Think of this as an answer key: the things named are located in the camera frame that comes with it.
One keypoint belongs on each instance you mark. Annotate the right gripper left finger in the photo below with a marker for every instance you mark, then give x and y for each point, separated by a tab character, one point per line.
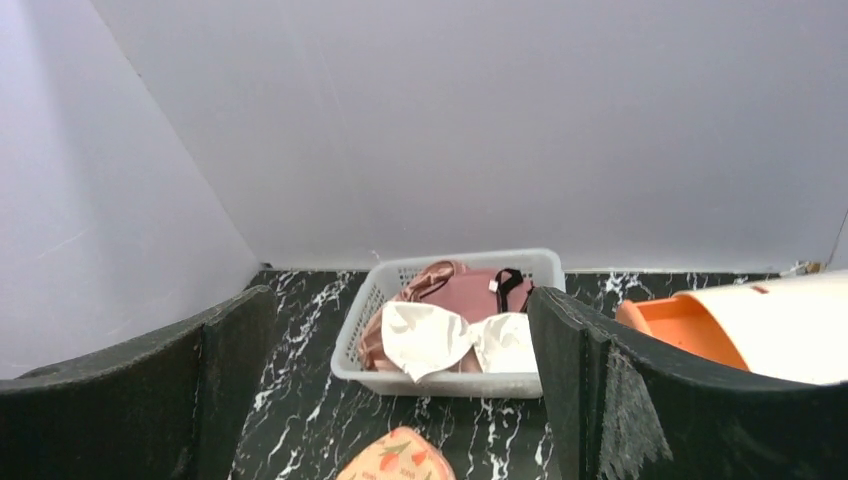
168	404

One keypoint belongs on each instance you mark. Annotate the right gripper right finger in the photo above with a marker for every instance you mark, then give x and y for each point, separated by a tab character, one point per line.
622	405

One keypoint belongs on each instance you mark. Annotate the white satin bra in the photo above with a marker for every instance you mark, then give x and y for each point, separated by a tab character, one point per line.
422	339

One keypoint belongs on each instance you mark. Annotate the peach patterned mesh laundry bag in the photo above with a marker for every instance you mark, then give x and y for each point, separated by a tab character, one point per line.
401	454

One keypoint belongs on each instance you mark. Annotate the pink bra black trim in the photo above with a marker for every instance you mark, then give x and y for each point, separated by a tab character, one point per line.
477	294

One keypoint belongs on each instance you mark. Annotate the white orange toy washing drum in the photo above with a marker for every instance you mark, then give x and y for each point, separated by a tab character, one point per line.
790	328

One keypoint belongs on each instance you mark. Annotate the pink satin garment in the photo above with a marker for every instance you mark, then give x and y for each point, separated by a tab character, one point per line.
370	346

